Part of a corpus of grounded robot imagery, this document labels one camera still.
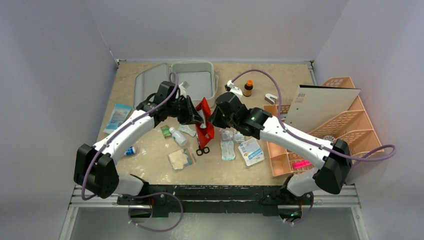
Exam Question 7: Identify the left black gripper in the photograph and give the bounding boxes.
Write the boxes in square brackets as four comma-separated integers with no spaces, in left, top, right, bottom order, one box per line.
[166,95,204,126]

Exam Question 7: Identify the teal bandage packet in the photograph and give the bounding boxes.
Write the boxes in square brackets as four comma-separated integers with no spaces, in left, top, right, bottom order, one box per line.
[178,124,197,137]

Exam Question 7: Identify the red first aid pouch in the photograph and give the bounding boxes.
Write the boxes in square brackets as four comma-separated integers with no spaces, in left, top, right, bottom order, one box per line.
[195,97,215,150]

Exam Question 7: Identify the clear teal swab packet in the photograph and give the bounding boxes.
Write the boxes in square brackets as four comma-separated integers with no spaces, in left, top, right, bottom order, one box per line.
[220,141,236,161]

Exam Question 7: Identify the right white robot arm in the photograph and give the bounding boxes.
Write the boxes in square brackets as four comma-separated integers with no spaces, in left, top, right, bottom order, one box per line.
[208,92,352,204]

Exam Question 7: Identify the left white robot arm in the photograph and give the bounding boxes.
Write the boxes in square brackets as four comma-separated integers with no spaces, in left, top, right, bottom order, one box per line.
[73,81,204,205]

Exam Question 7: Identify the small green medicine box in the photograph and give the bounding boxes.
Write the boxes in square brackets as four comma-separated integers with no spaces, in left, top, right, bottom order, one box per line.
[160,125,172,139]

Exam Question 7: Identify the small white pad packet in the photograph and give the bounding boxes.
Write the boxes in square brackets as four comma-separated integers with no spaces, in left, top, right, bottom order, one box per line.
[220,129,234,142]

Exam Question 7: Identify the white plastic bottle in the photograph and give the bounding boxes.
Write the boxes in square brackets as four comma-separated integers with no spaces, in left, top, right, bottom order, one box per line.
[169,127,188,147]

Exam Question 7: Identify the brown bottle orange cap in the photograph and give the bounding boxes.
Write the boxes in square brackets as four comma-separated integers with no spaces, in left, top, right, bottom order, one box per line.
[243,79,253,97]

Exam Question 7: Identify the grey open storage case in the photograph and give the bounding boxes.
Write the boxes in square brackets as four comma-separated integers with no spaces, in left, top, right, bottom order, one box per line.
[133,61,218,108]

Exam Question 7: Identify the blue white mask packet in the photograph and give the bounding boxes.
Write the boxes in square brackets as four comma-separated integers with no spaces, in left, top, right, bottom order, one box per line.
[238,138,265,167]

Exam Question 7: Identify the beige gauze in bag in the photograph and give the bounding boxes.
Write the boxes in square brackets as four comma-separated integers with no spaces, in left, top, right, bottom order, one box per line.
[167,147,197,171]

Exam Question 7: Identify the orange compartment tray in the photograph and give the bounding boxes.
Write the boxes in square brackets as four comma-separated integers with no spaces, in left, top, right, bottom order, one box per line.
[263,104,301,179]

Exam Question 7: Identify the blue white ointment tube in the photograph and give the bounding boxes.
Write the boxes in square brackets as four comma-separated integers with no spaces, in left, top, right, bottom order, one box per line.
[124,146,137,156]

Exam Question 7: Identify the white board folder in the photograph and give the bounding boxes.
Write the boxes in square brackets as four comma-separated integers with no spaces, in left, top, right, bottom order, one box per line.
[284,85,361,133]

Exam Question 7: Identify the pink highlighter marker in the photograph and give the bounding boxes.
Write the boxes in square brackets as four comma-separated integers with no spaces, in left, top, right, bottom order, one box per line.
[292,160,311,170]

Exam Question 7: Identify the orange plastic file rack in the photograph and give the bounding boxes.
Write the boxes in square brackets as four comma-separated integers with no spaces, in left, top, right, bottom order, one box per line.
[284,76,385,176]

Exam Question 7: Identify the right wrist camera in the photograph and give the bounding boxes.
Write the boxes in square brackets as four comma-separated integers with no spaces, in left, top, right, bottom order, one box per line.
[224,80,243,99]

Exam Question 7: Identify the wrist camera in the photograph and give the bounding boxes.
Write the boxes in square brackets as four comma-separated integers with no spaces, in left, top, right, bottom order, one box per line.
[224,80,243,99]
[178,81,190,97]

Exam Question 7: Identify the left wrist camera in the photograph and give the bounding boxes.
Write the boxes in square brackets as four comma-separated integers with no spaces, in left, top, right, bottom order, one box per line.
[178,81,190,97]

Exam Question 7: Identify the black handled scissors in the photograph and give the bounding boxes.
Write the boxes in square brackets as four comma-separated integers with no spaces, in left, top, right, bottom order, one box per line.
[196,141,210,156]

